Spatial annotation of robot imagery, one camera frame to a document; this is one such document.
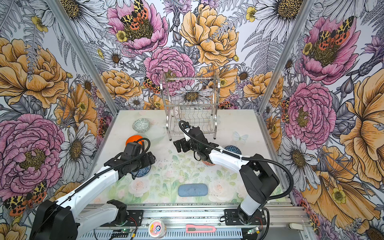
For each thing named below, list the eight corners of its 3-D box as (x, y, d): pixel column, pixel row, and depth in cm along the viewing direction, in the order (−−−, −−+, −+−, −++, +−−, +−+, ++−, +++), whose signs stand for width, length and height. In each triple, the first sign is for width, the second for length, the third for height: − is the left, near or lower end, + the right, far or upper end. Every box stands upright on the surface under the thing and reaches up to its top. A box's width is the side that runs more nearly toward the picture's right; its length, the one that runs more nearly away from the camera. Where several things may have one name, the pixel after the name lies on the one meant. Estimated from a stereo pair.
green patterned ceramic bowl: (131, 133, 109) (130, 130, 106) (136, 121, 116) (134, 118, 114) (147, 133, 109) (146, 130, 106) (150, 121, 117) (149, 118, 114)
